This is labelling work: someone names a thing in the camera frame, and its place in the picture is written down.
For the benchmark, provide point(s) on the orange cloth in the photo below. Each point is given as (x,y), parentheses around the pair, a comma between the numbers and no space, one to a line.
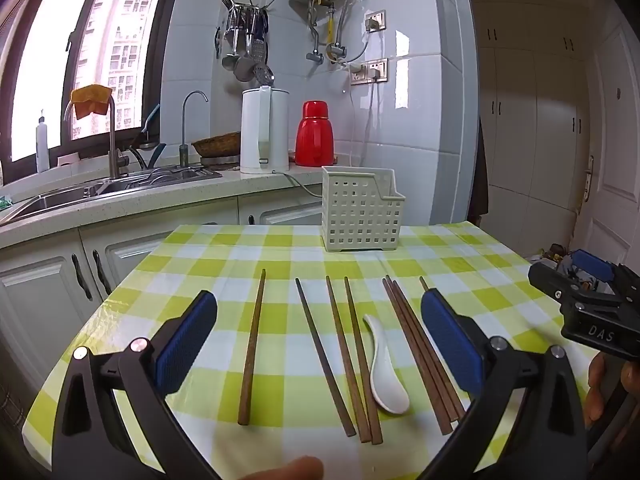
(90,100)

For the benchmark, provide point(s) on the person's left hand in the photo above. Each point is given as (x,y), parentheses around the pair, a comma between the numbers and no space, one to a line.
(290,470)

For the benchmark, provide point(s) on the pale perforated plastic utensil basket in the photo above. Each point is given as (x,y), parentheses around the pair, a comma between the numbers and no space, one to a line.
(357,210)

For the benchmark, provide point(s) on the water heater pipes with valves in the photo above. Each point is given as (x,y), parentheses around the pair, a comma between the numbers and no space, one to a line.
(330,35)

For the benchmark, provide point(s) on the single wall socket with plug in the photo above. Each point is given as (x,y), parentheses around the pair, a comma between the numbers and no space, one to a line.
(376,20)

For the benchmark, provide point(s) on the red thermos jug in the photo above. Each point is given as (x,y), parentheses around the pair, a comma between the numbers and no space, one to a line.
(314,135)

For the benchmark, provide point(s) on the brown wicker basket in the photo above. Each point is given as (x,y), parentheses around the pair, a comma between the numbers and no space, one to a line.
(217,144)

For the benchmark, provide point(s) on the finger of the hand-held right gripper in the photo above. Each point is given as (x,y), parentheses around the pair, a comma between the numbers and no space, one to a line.
(550,282)
(592,262)

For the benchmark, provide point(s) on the pile of bags and cloths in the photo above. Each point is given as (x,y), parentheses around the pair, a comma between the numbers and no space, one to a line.
(557,260)

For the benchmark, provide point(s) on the person's right hand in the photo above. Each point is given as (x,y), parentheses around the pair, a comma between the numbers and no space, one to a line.
(596,385)

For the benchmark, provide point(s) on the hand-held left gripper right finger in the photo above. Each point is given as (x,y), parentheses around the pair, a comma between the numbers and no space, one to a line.
(450,340)

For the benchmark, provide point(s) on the hanging steel cooking utensils rack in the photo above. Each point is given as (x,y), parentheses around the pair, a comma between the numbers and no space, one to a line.
(247,35)

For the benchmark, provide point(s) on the cream wardrobe doors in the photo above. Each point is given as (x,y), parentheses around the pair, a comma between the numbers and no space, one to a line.
(530,110)

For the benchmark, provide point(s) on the green checkered tablecloth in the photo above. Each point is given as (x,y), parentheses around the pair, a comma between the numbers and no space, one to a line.
(210,270)

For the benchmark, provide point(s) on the white dish soap bottle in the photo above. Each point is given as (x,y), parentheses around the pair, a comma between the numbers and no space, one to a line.
(42,145)

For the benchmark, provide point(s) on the dark framed window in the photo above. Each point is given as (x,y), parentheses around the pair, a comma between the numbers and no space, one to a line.
(65,50)

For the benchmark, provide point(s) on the white kitchen base cabinets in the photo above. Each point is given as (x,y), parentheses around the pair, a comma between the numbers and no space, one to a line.
(45,285)

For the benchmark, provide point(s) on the double wall socket with plugs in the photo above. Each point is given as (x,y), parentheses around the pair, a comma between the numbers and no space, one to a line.
(370,71)

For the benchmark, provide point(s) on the stainless steel sink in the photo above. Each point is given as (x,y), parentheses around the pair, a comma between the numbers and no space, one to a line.
(75,195)

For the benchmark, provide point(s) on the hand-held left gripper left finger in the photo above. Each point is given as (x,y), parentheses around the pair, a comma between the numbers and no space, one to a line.
(187,340)

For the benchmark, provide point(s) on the white ceramic spoon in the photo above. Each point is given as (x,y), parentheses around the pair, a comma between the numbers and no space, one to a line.
(387,390)

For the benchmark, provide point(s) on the thin curved filter faucet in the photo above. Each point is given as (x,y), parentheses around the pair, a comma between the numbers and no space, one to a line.
(186,125)

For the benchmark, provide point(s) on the white electric kettle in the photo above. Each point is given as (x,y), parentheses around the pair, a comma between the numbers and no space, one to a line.
(265,130)

